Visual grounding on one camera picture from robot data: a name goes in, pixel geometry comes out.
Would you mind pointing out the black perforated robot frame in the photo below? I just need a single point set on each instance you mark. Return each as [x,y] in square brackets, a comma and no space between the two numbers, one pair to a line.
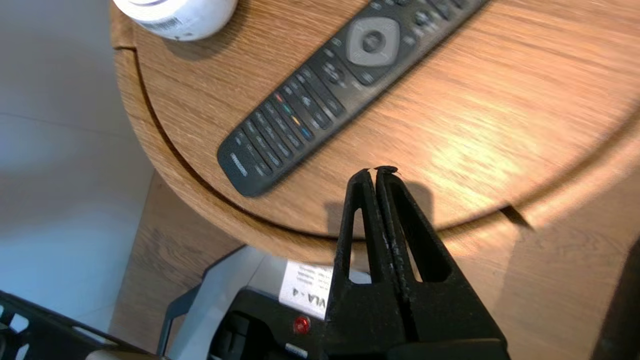
[50,330]

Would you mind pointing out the black TV remote control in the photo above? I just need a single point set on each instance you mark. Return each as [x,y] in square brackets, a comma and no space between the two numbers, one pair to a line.
[300,110]

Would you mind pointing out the white round smart speaker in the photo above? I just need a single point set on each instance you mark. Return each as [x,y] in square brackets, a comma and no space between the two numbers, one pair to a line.
[185,17]

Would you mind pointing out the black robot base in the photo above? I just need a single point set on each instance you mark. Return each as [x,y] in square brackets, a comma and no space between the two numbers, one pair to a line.
[260,320]

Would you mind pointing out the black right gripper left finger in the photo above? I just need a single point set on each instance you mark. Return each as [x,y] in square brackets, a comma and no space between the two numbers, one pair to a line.
[360,310]

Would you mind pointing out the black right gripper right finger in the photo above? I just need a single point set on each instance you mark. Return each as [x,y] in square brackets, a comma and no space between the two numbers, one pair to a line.
[450,310]

